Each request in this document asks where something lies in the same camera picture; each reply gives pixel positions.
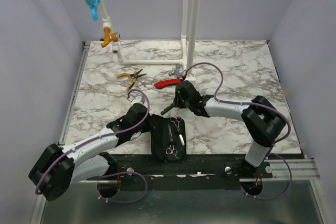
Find red utility knife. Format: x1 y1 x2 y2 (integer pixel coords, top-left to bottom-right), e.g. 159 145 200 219
154 78 183 89

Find black fabric tool case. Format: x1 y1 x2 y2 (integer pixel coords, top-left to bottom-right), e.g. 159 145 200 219
151 114 187 163

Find orange faucet tap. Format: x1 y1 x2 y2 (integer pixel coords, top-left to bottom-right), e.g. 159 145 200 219
101 27 120 48

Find black hair comb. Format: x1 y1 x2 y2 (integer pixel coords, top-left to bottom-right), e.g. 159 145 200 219
160 103 175 115

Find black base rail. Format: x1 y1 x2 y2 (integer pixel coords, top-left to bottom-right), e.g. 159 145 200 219
70 153 272 190

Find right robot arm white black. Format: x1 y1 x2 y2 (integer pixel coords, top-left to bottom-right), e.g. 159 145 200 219
173 81 288 178

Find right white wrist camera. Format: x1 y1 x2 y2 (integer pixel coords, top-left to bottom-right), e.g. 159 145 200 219
184 73 196 84

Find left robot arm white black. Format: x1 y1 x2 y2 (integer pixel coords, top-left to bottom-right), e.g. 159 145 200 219
28 103 151 201

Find white PVC pipe frame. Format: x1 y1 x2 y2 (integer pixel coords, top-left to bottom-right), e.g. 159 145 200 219
98 0 201 69

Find silver hair scissors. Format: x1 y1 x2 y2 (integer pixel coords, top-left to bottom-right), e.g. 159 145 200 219
165 125 179 159

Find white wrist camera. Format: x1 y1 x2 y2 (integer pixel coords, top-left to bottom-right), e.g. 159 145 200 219
130 95 148 108
184 73 196 84

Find yellow handled pliers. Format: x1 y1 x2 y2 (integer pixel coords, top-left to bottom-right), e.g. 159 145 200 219
117 69 146 90

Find silver thinning scissors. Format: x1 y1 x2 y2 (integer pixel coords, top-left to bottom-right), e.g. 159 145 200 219
170 116 186 146

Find blue faucet tap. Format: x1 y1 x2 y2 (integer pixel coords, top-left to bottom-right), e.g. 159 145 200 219
85 0 100 21

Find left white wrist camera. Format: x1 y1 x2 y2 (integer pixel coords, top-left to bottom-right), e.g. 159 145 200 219
130 95 148 108

